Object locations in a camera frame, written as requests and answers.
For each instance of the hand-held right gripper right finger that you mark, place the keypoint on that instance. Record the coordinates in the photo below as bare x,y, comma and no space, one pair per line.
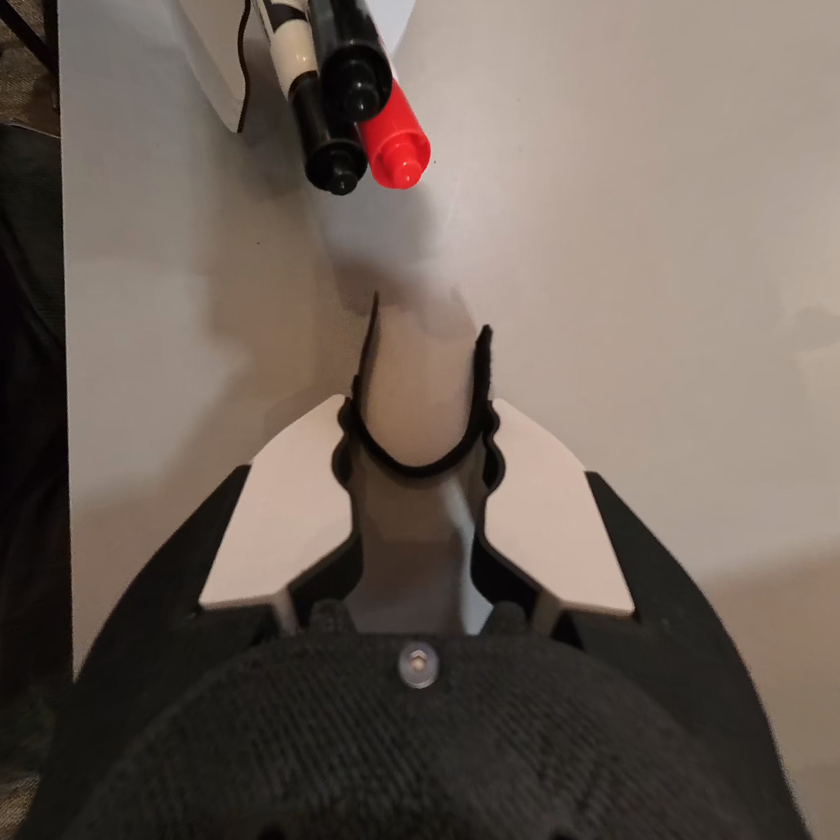
558,525

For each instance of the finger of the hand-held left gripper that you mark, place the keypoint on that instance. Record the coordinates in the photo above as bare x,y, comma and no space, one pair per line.
220,65
400,19

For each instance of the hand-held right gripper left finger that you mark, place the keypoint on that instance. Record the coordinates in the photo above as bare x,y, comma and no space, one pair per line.
282,525

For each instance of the black dry erase marker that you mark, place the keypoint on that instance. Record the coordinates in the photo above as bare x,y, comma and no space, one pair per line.
358,65
289,46

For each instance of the red dry erase marker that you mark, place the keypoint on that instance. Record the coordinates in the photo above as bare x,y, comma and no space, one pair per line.
394,144

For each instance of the dark olive trousers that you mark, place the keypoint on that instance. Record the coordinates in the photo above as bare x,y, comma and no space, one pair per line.
33,328

